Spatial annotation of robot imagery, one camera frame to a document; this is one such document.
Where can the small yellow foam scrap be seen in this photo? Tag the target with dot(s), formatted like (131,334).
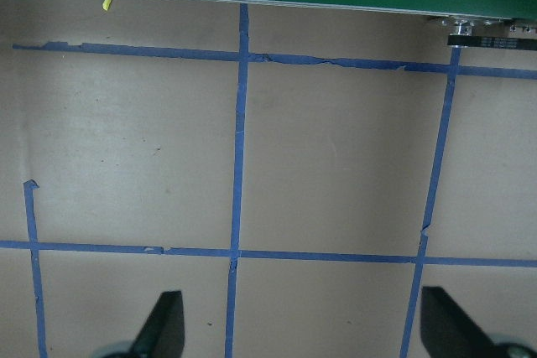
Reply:
(107,1)

